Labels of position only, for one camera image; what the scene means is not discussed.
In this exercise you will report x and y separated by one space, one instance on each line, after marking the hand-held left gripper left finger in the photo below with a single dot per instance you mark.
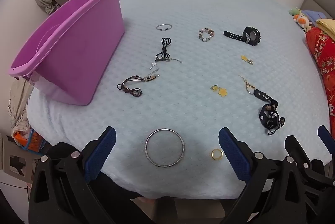
100 153

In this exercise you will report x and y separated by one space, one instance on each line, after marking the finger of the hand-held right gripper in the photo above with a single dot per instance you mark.
294 145
326 139

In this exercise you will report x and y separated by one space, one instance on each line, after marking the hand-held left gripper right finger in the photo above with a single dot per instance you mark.
234 153

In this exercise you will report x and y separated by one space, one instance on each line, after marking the large plain silver bangle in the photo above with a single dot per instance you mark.
146 148

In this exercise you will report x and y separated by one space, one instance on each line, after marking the purple plastic tub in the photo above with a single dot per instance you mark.
78 43

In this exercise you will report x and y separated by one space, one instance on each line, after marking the black wrist watch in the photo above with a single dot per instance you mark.
252 35

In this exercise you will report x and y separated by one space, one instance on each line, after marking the silver bangle with slider beads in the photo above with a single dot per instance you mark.
163 29

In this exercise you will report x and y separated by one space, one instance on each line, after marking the orange basket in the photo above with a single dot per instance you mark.
28 143

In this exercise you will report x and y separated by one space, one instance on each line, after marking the red patterned quilt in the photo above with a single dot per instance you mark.
323 61

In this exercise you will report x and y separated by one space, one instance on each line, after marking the white furniture piece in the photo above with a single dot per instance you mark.
10 161

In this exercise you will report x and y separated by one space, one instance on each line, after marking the beige clothes pile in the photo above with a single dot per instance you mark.
18 103

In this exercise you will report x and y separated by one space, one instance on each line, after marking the yellow blanket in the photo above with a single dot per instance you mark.
327 27

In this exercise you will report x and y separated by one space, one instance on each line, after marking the white and orange plush toy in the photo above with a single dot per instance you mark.
303 21

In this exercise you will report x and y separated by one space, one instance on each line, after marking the blue pillow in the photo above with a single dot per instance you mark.
315 16

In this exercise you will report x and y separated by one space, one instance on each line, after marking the green plush toy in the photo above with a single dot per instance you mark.
295 11

